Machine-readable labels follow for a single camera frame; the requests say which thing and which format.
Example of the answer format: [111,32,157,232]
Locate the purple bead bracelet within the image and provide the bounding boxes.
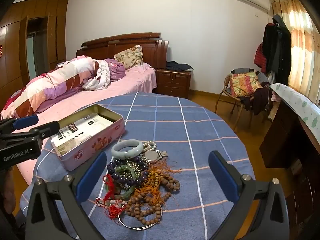
[107,156,150,187]

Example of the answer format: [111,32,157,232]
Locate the red hanging garment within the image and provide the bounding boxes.
[254,43,267,73]

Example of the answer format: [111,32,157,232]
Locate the black hanging coat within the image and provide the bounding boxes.
[262,14,292,85]

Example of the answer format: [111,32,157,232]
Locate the wooden bead necklace orange cord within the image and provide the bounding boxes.
[124,165,181,227]

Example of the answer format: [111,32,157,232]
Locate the green jade bracelet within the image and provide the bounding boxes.
[114,164,137,198]

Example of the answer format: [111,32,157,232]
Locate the silver bead necklace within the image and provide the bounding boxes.
[126,160,148,178]

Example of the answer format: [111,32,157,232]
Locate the white green patterned cover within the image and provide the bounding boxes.
[270,83,320,137]

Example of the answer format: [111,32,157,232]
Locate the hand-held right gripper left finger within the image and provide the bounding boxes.
[25,151,108,240]

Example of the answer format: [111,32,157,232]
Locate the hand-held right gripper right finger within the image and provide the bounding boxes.
[208,151,290,240]

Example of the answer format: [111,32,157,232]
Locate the pink sheeted bed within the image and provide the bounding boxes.
[0,64,157,185]

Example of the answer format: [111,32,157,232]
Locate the wooden armchair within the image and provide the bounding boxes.
[215,68,272,132]

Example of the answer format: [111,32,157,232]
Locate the yellow patterned curtain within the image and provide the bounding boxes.
[269,0,320,105]

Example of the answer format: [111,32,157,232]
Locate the white pearl necklace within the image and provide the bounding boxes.
[142,141,157,153]

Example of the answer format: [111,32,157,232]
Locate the patchwork quilt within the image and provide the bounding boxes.
[0,55,110,119]

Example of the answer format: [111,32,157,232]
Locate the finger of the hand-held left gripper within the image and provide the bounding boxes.
[0,115,39,137]
[0,121,60,144]

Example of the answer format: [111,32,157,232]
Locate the purple blanket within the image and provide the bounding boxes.
[104,58,126,82]

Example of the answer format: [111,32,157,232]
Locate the dark folded clothes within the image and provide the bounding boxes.
[165,60,194,72]

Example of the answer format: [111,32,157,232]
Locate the white printed paper leaflet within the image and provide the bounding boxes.
[52,113,114,155]

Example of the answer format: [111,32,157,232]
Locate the dark wooden desk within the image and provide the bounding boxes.
[259,90,320,240]

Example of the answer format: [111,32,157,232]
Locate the silver wristwatch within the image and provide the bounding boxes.
[144,150,168,162]

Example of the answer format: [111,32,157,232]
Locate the wooden nightstand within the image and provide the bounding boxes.
[155,68,192,99]

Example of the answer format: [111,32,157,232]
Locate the pink tin box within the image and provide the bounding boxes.
[51,104,126,172]

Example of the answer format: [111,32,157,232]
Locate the wooden wardrobe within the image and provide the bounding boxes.
[0,0,68,110]

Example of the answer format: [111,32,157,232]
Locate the floral pillow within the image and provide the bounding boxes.
[114,45,143,69]

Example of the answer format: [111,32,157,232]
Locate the pale jade bangle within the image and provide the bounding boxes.
[111,140,144,159]

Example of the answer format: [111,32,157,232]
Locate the red cord bracelet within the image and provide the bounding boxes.
[96,174,128,220]

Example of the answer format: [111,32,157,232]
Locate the colourful patterned cushion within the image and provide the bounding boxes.
[229,70,265,98]

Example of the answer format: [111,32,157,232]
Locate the wooden bed headboard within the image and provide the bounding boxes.
[76,32,169,69]

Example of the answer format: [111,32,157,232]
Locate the silver bangle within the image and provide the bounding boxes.
[119,205,163,230]

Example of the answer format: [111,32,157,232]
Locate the dark brown garment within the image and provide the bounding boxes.
[241,87,270,115]

